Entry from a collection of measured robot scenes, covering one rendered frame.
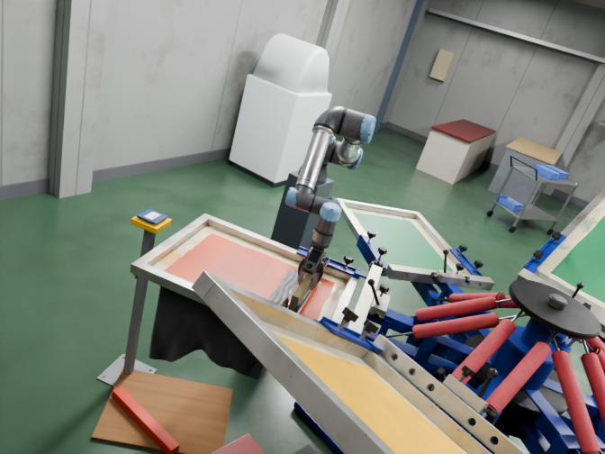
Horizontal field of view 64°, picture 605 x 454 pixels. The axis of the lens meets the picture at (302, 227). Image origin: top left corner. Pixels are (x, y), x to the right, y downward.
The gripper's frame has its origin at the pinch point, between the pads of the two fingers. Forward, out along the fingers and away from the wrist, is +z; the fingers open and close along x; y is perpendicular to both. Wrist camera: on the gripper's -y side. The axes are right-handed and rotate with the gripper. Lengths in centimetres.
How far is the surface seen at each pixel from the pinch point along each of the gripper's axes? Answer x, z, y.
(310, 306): -4.8, 5.4, -4.3
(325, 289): -7.0, 5.4, 12.2
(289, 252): 15.1, 2.5, 25.5
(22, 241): 207, 100, 76
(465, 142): -86, 32, 621
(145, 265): 56, 2, -26
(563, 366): -88, -22, -22
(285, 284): 8.4, 4.7, 3.0
